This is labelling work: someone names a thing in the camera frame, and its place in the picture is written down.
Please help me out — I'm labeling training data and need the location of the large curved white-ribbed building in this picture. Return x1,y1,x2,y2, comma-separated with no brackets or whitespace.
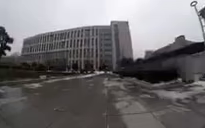
20,20,134,72

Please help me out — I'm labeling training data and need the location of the row of bushes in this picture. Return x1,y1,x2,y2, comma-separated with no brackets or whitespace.
19,58,112,73

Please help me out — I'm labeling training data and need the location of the dark clipped hedge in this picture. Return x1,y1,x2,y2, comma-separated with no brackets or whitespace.
117,67,182,85

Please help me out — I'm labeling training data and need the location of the patchy snow on pavement edge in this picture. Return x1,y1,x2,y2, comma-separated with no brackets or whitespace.
104,75,205,105

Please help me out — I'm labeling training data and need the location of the low dark-roofed building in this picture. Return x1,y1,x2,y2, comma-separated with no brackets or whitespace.
144,34,197,60

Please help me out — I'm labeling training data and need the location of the dark hedge strip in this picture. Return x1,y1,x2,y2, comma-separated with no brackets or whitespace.
0,64,49,83

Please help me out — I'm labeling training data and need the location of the dark evergreen tree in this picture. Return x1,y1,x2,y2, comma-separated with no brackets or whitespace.
0,25,15,63

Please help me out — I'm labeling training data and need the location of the lamp pole with ring top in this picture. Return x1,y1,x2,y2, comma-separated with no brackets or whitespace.
189,0,205,53

